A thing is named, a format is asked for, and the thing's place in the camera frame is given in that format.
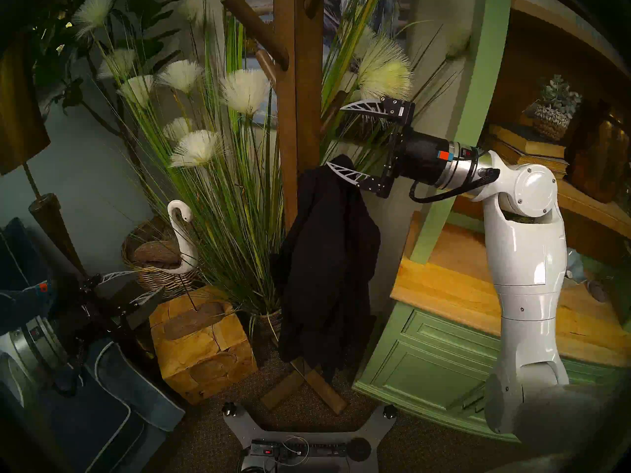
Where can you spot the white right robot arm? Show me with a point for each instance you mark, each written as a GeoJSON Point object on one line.
{"type": "Point", "coordinates": [527, 280]}

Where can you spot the black power strip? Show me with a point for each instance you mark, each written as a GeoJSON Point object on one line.
{"type": "Point", "coordinates": [315, 450]}

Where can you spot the wicker basket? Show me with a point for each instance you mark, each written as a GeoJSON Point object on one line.
{"type": "Point", "coordinates": [157, 282]}

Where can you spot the succulent in woven pot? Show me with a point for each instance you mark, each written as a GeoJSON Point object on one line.
{"type": "Point", "coordinates": [552, 117]}

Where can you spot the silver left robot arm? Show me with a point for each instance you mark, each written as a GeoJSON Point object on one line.
{"type": "Point", "coordinates": [29, 339]}

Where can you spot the blue armchair white piping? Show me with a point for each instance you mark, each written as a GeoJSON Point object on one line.
{"type": "Point", "coordinates": [113, 403]}

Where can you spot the thin tan old book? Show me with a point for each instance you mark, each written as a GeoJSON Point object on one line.
{"type": "Point", "coordinates": [559, 174]}

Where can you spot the small round grey stone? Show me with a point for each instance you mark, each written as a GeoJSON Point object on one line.
{"type": "Point", "coordinates": [597, 290]}

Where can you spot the woven plant pot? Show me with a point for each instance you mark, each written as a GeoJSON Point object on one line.
{"type": "Point", "coordinates": [263, 329]}

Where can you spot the white swan figurine on stand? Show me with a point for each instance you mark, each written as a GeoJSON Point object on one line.
{"type": "Point", "coordinates": [185, 230]}

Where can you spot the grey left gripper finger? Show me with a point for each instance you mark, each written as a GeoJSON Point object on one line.
{"type": "Point", "coordinates": [118, 282]}
{"type": "Point", "coordinates": [143, 307]}

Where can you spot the dark old book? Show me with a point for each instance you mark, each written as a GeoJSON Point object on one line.
{"type": "Point", "coordinates": [522, 138]}

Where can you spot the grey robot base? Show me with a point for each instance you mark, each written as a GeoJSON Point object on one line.
{"type": "Point", "coordinates": [241, 427]}

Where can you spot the artificial grass plant white pompons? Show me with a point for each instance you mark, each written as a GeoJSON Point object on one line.
{"type": "Point", "coordinates": [244, 90]}

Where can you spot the blue shell bowl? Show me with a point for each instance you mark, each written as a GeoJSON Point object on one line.
{"type": "Point", "coordinates": [576, 267]}

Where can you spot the black jacket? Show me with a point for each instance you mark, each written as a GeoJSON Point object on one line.
{"type": "Point", "coordinates": [325, 270]}

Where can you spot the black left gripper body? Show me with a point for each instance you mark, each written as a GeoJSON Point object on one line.
{"type": "Point", "coordinates": [84, 314]}

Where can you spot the brown wooden coat rack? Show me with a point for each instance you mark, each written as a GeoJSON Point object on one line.
{"type": "Point", "coordinates": [298, 107]}

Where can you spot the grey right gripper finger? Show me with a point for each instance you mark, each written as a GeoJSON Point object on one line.
{"type": "Point", "coordinates": [352, 175]}
{"type": "Point", "coordinates": [372, 107]}

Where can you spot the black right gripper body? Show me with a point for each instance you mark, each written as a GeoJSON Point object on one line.
{"type": "Point", "coordinates": [424, 156]}

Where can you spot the brass floor lamp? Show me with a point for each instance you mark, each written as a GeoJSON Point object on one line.
{"type": "Point", "coordinates": [19, 122]}

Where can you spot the dark leafy plant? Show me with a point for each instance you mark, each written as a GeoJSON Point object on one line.
{"type": "Point", "coordinates": [148, 4]}

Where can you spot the wooden block stool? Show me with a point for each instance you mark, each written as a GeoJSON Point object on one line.
{"type": "Point", "coordinates": [202, 358]}

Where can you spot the green wooden hutch cabinet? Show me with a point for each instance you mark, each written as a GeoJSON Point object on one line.
{"type": "Point", "coordinates": [483, 83]}

